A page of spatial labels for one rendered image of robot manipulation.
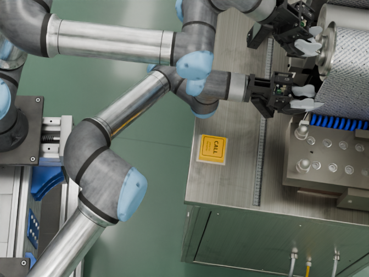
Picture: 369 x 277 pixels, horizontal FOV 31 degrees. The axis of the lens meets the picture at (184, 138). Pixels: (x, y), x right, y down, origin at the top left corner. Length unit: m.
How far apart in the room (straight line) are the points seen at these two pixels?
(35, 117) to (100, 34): 0.66
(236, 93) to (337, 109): 0.28
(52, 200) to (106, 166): 1.05
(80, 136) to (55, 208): 1.00
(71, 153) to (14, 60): 0.38
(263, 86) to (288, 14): 0.29
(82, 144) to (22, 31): 0.30
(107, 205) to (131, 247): 1.19
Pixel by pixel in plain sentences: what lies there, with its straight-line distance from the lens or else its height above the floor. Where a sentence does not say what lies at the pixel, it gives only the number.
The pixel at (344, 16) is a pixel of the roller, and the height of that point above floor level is 1.24.
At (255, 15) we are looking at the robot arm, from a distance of 1.46.
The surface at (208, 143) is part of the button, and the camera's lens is 1.85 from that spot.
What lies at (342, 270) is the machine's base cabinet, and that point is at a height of 0.31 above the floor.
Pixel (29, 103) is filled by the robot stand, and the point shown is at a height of 0.82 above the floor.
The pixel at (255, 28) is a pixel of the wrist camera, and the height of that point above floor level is 1.33.
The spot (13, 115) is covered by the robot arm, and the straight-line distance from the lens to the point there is 1.89.
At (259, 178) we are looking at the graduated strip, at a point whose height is 0.90.
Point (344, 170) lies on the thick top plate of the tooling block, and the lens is 1.79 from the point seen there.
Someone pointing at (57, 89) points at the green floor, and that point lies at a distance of 2.97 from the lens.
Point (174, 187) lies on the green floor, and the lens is 2.78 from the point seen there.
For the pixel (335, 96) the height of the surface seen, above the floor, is 1.14.
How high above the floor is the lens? 2.64
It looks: 67 degrees down
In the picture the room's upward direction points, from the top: 9 degrees clockwise
